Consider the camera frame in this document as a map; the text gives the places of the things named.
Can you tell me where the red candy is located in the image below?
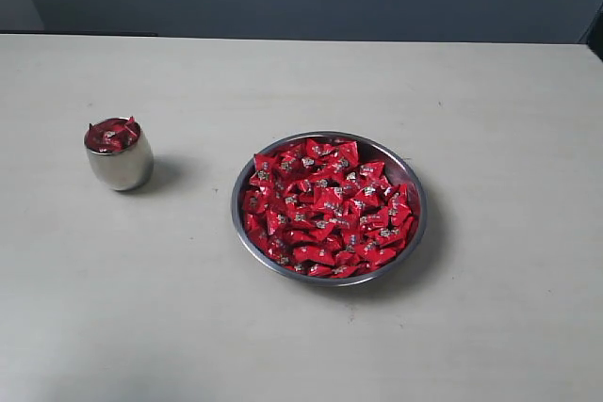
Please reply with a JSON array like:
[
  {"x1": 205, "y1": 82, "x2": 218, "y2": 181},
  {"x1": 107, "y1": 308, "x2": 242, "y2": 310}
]
[
  {"x1": 84, "y1": 123, "x2": 106, "y2": 153},
  {"x1": 123, "y1": 117, "x2": 140, "y2": 145},
  {"x1": 99, "y1": 129, "x2": 129, "y2": 153}
]

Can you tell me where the pile of red candies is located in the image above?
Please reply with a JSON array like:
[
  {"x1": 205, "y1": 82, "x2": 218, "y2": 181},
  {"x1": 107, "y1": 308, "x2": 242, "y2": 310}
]
[{"x1": 240, "y1": 137, "x2": 419, "y2": 280}]

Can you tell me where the round steel bowl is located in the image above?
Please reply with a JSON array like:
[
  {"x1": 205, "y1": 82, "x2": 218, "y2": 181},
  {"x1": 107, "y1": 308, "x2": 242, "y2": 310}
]
[{"x1": 230, "y1": 129, "x2": 428, "y2": 288}]

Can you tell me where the steel cup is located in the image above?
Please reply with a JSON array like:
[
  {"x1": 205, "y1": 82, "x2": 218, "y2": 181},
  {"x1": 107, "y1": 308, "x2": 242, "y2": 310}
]
[{"x1": 84, "y1": 117, "x2": 155, "y2": 191}]

